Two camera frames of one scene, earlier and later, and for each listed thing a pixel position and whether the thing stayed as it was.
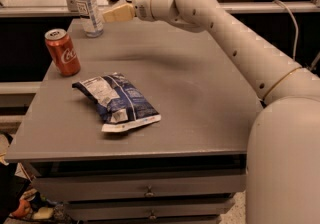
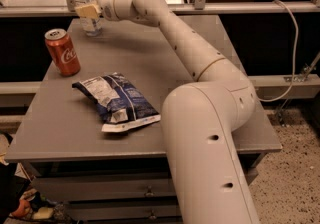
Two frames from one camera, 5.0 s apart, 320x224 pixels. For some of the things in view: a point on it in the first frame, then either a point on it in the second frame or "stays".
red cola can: [62, 52] stays
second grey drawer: [131, 210] stays
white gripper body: [142, 3] to [106, 7]
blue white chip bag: [121, 104] stays
